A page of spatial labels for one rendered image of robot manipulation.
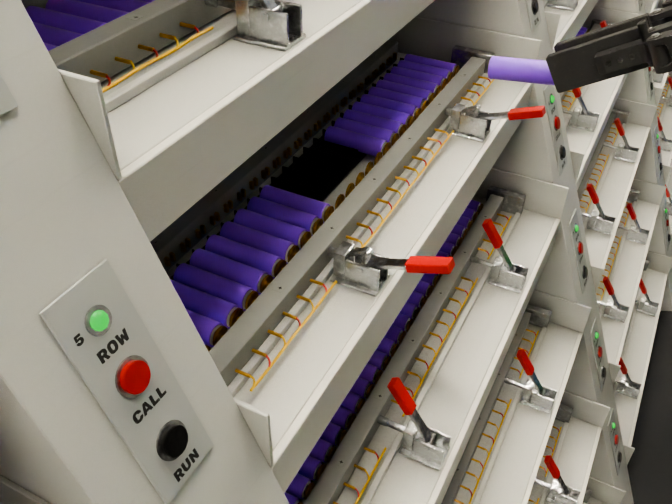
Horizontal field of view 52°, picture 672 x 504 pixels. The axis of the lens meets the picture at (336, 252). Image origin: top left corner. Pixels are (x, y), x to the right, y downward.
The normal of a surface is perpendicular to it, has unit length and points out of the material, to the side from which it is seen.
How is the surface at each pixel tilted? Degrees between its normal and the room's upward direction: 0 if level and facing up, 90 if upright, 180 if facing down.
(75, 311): 90
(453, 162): 22
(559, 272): 90
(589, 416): 90
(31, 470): 90
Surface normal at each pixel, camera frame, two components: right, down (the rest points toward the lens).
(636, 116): -0.46, 0.56
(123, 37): 0.89, 0.30
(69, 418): 0.83, -0.01
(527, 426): 0.01, -0.77
